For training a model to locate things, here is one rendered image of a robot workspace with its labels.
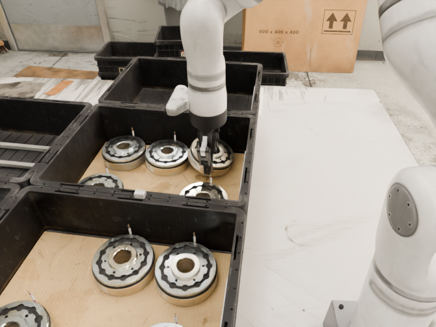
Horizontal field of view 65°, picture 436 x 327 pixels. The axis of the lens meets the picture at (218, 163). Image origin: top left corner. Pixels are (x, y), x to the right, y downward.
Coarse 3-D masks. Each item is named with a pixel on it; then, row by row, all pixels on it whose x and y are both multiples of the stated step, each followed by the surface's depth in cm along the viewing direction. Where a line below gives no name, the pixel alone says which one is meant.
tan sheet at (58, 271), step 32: (32, 256) 62; (64, 256) 62; (224, 256) 62; (32, 288) 57; (64, 288) 57; (96, 288) 57; (224, 288) 57; (64, 320) 53; (96, 320) 53; (128, 320) 53; (160, 320) 53; (192, 320) 53
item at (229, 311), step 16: (32, 192) 61; (48, 192) 60; (64, 192) 61; (80, 192) 60; (96, 192) 60; (176, 208) 58; (192, 208) 57; (208, 208) 57; (224, 208) 57; (0, 224) 55; (240, 224) 54; (240, 240) 52; (240, 256) 50; (224, 304) 44; (224, 320) 43
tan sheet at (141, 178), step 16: (96, 160) 83; (240, 160) 83; (128, 176) 78; (144, 176) 78; (160, 176) 78; (176, 176) 78; (192, 176) 78; (208, 176) 78; (224, 176) 78; (240, 176) 78; (160, 192) 75; (176, 192) 75
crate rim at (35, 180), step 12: (96, 108) 83; (108, 108) 84; (120, 108) 83; (132, 108) 83; (144, 108) 83; (156, 108) 83; (84, 120) 78; (252, 120) 78; (72, 132) 75; (252, 132) 75; (60, 144) 71; (252, 144) 71; (252, 156) 71; (48, 168) 66; (36, 180) 63; (108, 192) 60; (120, 192) 60; (132, 192) 61; (156, 192) 60; (240, 192) 60; (216, 204) 58; (228, 204) 58; (240, 204) 58
